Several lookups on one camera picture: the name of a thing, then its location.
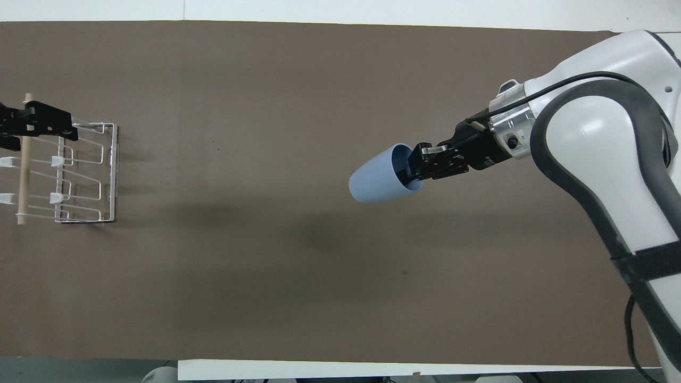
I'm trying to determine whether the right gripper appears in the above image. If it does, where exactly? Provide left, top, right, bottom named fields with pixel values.
left=450, top=110, right=513, bottom=172

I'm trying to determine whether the white wire cup holder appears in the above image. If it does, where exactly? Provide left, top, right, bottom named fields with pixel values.
left=0, top=93, right=121, bottom=226

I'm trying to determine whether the light blue cup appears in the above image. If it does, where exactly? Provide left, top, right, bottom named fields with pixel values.
left=348, top=142, right=427, bottom=206

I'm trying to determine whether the black cable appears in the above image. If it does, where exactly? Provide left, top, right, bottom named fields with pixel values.
left=624, top=294, right=653, bottom=372
left=466, top=70, right=647, bottom=131

